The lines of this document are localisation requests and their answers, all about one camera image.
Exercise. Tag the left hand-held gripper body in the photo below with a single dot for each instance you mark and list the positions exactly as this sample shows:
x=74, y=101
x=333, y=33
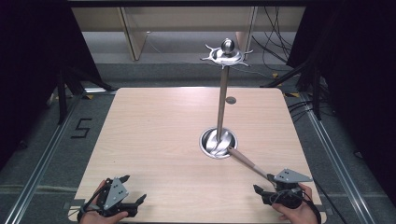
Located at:
x=115, y=194

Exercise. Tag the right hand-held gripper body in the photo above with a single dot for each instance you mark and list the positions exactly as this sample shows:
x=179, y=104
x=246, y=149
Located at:
x=289, y=186

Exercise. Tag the metal utensil stand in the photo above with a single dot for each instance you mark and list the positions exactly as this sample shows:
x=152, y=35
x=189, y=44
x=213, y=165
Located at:
x=221, y=105

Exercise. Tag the person's right hand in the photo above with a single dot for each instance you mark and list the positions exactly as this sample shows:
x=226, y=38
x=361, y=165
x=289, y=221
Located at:
x=299, y=213

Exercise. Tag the person's left hand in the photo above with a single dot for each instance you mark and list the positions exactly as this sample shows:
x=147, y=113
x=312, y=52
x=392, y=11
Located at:
x=93, y=216

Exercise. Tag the grey round table cap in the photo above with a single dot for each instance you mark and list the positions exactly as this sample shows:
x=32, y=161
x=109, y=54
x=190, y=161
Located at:
x=230, y=100

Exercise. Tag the black metal stand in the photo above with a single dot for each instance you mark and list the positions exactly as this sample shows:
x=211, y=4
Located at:
x=314, y=87
x=63, y=93

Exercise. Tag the black curtain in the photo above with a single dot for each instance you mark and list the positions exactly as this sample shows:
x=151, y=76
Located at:
x=358, y=77
x=31, y=71

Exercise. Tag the beige wooden desk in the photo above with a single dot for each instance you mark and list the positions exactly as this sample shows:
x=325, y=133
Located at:
x=186, y=18

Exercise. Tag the aluminium floor rail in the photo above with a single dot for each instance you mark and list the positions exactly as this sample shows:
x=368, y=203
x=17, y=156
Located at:
x=336, y=155
x=37, y=168

